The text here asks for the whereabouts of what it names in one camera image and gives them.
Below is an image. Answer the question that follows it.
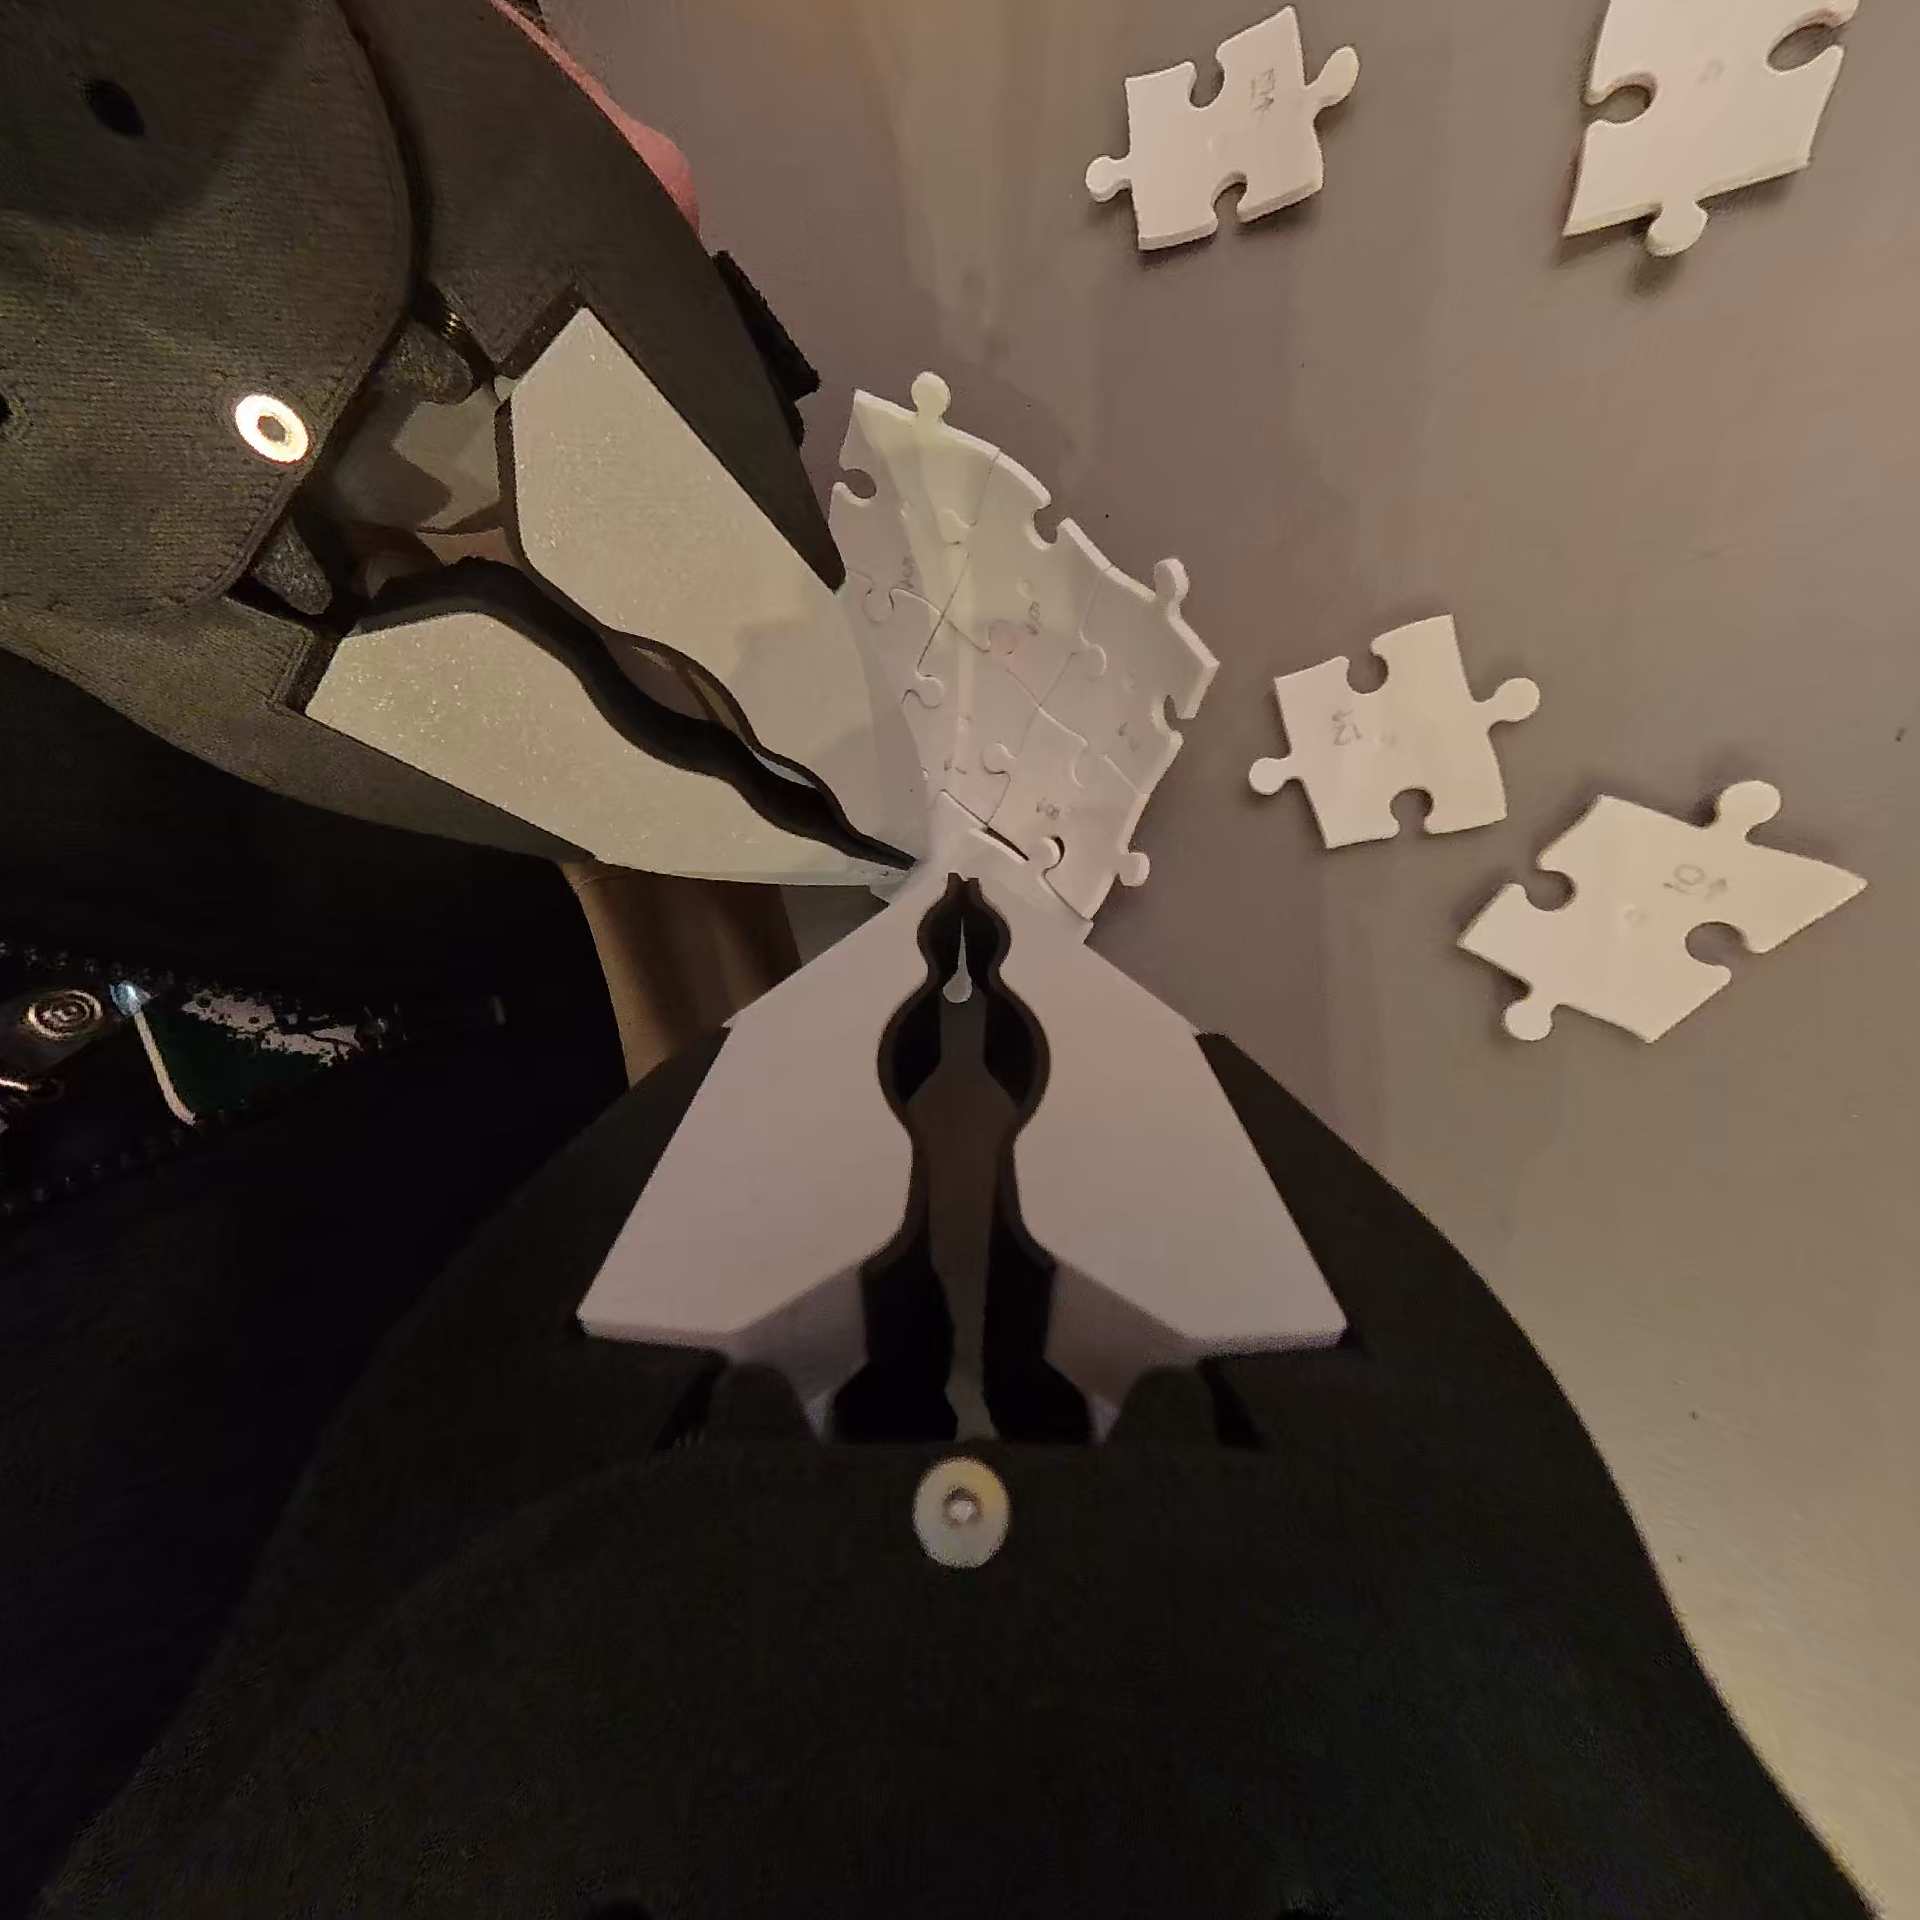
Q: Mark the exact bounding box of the white puzzle piece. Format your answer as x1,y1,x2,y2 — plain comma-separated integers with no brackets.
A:
1561,0,1864,258
1248,612,1544,856
1456,777,1873,1045
1086,5,1362,252

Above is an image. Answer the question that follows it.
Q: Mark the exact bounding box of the person's left hand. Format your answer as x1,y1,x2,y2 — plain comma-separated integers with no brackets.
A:
502,0,707,241

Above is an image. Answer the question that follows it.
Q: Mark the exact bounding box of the partly assembled white puzzle ball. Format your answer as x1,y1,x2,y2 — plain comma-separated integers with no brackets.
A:
833,372,1221,944

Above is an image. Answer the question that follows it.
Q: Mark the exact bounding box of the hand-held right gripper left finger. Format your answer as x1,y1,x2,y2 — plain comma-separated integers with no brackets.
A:
577,875,965,1436

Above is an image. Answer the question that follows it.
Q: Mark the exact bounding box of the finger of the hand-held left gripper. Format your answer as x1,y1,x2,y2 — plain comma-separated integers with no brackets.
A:
494,306,943,868
307,576,915,891

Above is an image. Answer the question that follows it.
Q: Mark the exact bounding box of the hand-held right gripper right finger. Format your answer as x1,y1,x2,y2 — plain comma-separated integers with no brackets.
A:
967,875,1350,1436

